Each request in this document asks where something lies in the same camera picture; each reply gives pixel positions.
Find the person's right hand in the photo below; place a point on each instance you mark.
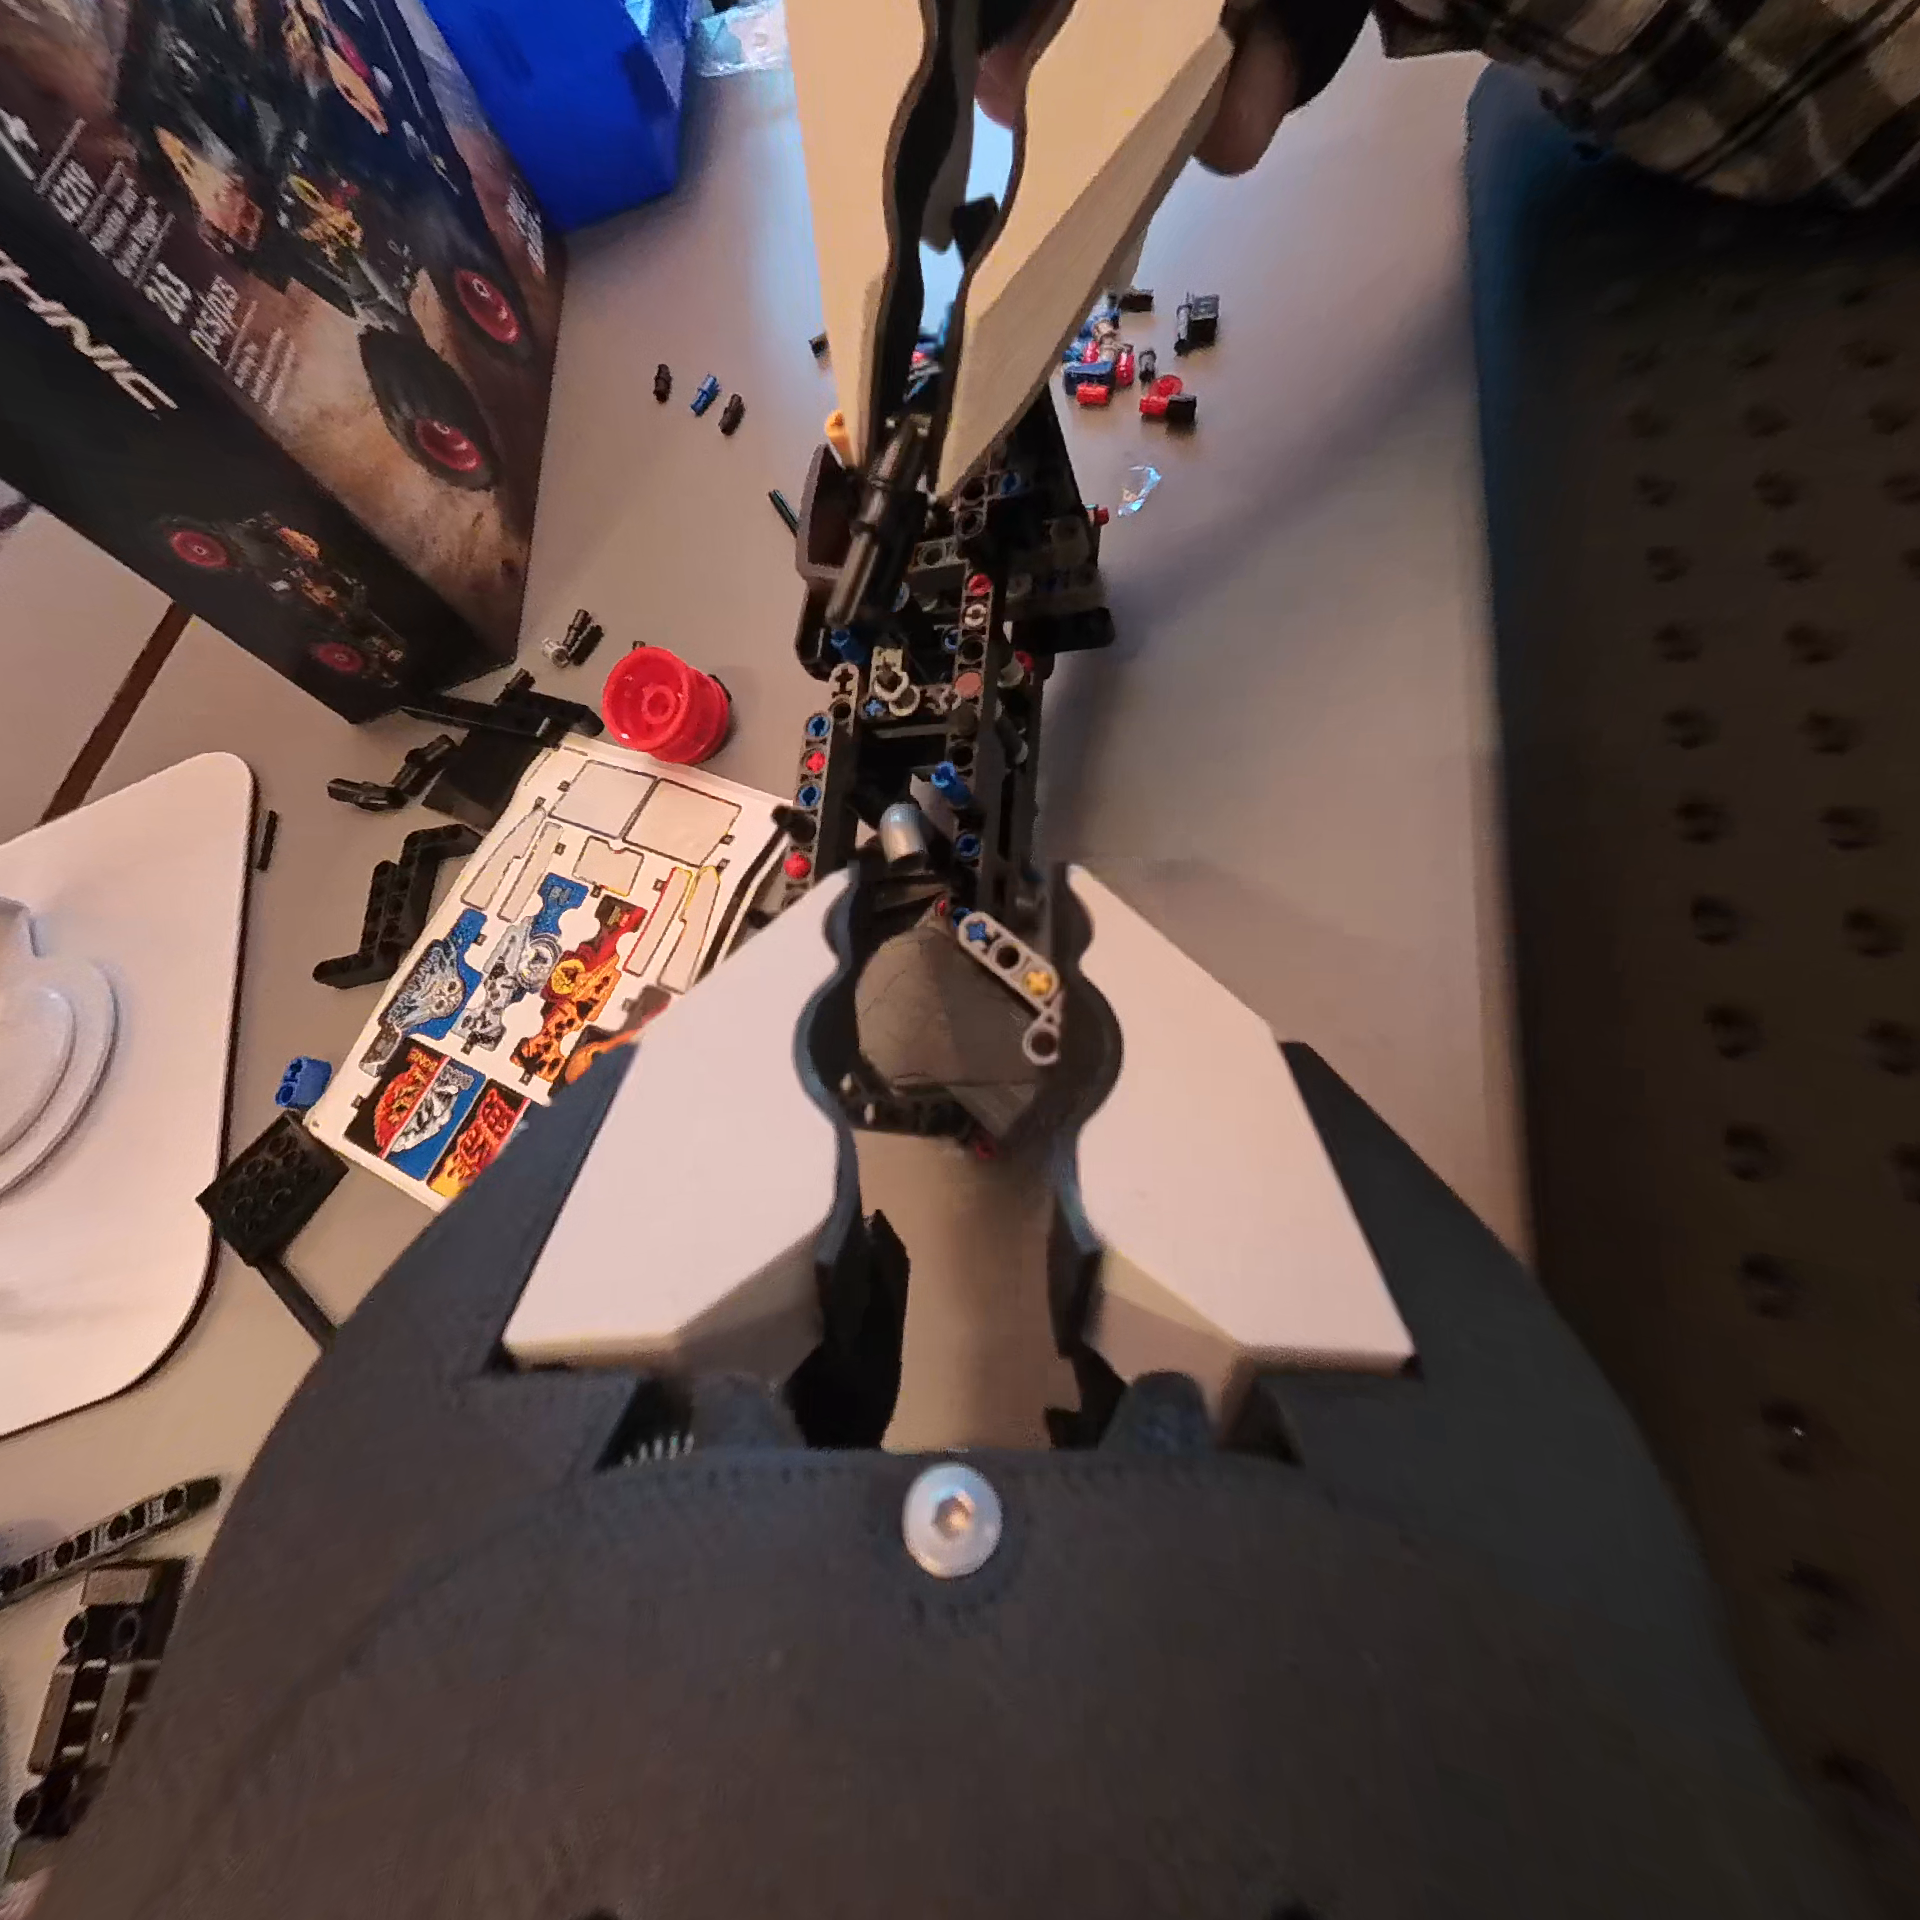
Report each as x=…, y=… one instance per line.
x=1244, y=128

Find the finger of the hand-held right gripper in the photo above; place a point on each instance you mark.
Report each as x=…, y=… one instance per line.
x=1095, y=181
x=855, y=134

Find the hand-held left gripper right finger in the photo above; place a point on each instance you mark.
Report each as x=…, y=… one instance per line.
x=1244, y=1201

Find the black long axle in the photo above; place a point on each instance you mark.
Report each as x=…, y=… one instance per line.
x=297, y=1303

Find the red toy wheel hub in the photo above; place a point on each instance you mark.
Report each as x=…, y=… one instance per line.
x=660, y=705

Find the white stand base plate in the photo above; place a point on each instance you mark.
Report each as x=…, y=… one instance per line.
x=150, y=1201

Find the black toy set box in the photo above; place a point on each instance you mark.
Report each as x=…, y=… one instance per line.
x=271, y=375

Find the colourful sticker sheet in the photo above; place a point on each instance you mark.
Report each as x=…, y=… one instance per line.
x=600, y=841

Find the blue storage bin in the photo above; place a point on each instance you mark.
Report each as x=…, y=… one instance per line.
x=571, y=104

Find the clear plastic scrap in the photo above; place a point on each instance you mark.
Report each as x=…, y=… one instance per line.
x=1137, y=489

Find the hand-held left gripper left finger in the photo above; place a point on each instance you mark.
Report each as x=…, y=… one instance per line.
x=690, y=1201

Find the dark short axle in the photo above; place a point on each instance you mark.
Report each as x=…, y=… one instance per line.
x=783, y=510

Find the blue small toy connector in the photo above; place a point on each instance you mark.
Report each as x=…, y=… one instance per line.
x=302, y=1080

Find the small dark pins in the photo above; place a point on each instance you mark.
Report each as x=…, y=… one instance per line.
x=698, y=399

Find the white book stand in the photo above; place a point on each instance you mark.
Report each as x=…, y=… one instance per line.
x=45, y=1051

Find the person's right forearm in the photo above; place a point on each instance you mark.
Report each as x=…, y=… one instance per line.
x=1650, y=91

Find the grey desk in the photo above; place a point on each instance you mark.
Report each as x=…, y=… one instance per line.
x=1291, y=721

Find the small grey black pins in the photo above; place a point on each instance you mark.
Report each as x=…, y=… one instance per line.
x=571, y=639

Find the black toy connector piece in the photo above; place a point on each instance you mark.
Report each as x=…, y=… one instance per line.
x=391, y=773

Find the black angled toy panel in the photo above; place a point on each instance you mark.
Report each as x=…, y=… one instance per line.
x=495, y=750

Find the pile of small toy pins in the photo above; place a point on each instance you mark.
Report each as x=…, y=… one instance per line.
x=1141, y=369

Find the black perforated pad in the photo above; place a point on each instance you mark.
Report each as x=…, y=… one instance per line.
x=1725, y=900

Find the toy car chassis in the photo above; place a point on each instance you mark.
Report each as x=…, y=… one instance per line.
x=944, y=1021

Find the black square grid plate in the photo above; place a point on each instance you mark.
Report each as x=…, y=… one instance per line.
x=271, y=1185

